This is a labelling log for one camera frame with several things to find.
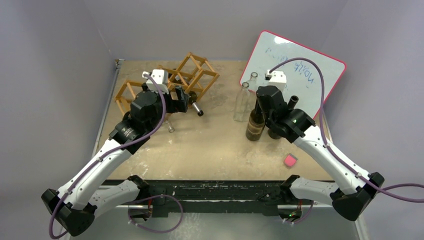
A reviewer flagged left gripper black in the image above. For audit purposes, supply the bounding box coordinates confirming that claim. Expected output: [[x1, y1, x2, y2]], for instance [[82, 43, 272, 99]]
[[143, 83, 189, 133]]

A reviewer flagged olive green wine bottle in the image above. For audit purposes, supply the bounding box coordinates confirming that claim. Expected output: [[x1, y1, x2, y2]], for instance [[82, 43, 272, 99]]
[[172, 75, 204, 117]]

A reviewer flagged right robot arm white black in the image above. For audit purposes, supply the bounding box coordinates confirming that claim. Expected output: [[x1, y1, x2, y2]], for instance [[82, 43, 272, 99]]
[[256, 85, 385, 221]]

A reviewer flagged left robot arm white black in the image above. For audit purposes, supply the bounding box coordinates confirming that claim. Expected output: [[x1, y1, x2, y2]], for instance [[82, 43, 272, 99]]
[[41, 86, 189, 237]]

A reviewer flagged wooden lattice wine rack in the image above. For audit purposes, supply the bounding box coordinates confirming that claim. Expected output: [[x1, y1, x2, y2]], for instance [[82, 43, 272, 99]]
[[113, 52, 220, 115]]

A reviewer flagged clear square glass bottle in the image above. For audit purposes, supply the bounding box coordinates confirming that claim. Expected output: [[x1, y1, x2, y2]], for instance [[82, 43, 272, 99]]
[[233, 82, 250, 122]]

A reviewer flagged dark bottle beige label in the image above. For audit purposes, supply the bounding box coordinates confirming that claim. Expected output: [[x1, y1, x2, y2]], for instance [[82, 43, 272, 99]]
[[245, 100, 265, 142]]

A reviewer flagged dark green wine bottle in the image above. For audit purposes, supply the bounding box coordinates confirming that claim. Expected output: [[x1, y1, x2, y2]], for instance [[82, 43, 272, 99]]
[[267, 95, 300, 140]]

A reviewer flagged pink framed whiteboard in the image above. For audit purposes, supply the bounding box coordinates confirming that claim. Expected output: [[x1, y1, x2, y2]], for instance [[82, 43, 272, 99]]
[[239, 30, 347, 118]]

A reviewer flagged pink eraser block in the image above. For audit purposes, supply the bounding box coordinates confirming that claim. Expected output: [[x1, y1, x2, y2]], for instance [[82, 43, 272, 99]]
[[283, 153, 298, 168]]

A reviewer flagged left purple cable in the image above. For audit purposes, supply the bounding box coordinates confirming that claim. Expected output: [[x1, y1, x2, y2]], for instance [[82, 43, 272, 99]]
[[48, 73, 167, 240]]

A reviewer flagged purple cable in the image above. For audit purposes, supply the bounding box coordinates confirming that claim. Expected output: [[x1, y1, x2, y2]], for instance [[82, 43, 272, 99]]
[[48, 73, 167, 240], [266, 57, 424, 204]]

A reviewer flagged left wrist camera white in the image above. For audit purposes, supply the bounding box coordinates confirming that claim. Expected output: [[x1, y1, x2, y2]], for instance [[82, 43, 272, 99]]
[[142, 69, 169, 94]]

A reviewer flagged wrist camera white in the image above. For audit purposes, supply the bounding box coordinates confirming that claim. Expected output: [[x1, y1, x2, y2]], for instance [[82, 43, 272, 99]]
[[142, 69, 169, 94], [265, 69, 287, 91]]

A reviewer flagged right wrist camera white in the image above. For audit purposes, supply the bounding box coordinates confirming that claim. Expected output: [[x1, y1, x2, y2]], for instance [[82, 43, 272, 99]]
[[265, 69, 287, 91]]

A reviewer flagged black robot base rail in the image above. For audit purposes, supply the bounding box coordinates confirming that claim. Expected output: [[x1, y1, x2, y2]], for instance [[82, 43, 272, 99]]
[[134, 180, 312, 219]]

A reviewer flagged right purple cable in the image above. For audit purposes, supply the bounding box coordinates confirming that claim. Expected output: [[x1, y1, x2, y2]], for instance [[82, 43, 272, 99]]
[[266, 57, 424, 204]]

